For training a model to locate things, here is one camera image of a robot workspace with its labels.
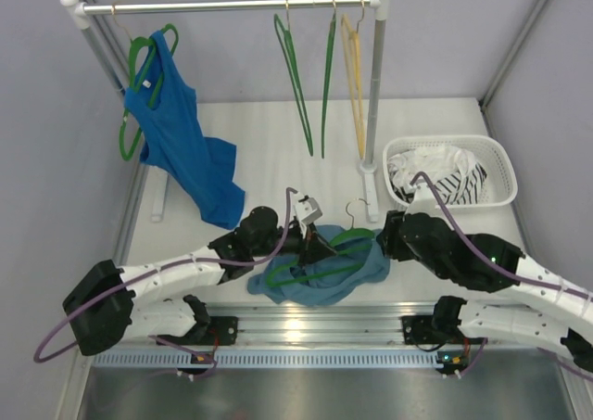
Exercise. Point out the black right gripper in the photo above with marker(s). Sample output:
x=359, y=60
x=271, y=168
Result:
x=390, y=239

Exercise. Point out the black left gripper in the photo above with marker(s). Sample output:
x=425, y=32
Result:
x=307, y=242

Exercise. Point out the light blue tank top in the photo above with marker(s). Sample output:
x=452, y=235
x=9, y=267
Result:
x=359, y=261

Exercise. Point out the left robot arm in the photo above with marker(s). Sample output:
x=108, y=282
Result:
x=114, y=304

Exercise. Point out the yellow hanger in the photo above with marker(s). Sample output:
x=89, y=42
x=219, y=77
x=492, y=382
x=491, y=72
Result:
x=352, y=55

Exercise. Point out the royal blue tank top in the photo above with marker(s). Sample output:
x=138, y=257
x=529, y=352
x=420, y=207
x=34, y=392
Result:
x=174, y=142

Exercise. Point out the green hanger with blue top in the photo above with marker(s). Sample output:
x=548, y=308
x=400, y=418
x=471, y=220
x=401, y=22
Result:
x=138, y=79

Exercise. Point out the striped garment in basket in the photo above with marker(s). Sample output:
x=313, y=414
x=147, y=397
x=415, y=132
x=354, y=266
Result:
x=456, y=188

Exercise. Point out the white clothes in basket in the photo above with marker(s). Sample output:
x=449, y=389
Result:
x=436, y=161

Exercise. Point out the white plastic laundry basket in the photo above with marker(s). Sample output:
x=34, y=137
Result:
x=500, y=187

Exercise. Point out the silver clothes rack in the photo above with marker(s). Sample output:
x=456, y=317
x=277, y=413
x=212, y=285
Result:
x=81, y=13

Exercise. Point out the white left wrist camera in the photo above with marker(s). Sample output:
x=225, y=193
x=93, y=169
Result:
x=307, y=211

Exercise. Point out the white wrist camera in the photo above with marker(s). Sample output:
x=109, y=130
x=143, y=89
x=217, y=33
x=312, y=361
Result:
x=307, y=211
x=424, y=201

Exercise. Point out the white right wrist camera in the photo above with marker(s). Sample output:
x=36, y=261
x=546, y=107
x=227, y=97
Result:
x=424, y=201

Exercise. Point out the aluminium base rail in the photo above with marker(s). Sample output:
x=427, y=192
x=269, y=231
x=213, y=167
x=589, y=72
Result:
x=298, y=338

